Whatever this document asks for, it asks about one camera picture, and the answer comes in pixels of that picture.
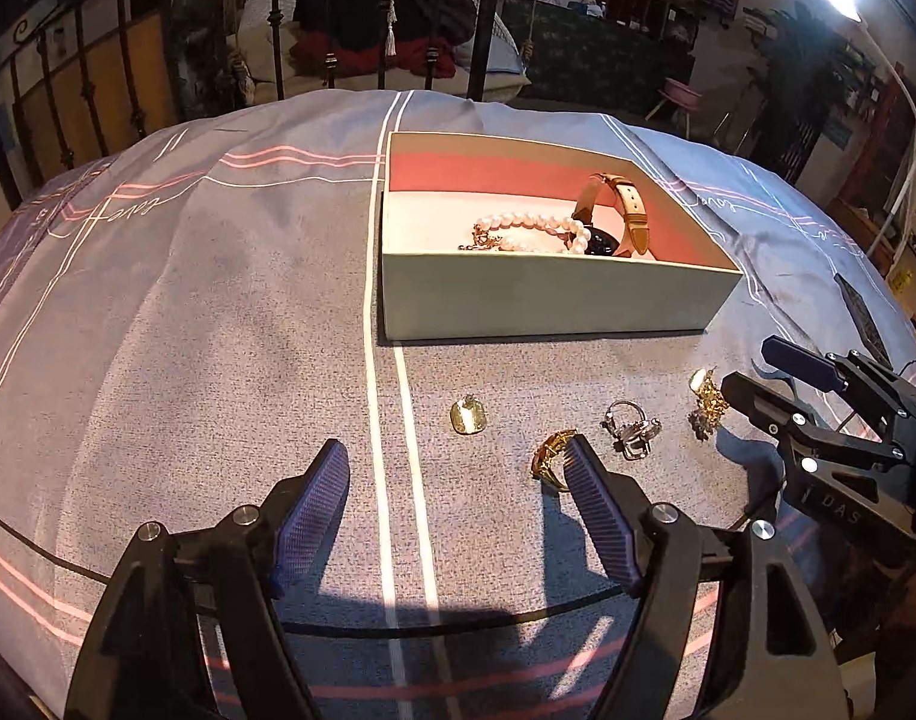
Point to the red cushion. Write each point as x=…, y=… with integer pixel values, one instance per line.
x=309, y=56

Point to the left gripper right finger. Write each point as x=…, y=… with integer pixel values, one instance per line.
x=599, y=496

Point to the black smartphone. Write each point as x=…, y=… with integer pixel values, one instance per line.
x=863, y=321

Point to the black iron bed frame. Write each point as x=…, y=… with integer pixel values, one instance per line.
x=83, y=79

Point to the open pink-lined gift box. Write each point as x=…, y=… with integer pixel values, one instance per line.
x=439, y=185

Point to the white hanging swing chair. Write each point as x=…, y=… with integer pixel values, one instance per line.
x=265, y=30

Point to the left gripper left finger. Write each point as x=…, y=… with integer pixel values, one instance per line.
x=303, y=509

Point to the tan leather strap watch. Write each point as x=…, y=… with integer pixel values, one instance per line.
x=611, y=209

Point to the gold square pendant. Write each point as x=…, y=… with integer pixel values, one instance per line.
x=467, y=416

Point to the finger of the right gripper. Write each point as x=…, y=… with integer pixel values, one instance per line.
x=801, y=364
x=765, y=408

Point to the pink stool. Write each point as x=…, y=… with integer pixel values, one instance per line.
x=686, y=101

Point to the thin gold bangle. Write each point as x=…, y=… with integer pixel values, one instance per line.
x=483, y=238

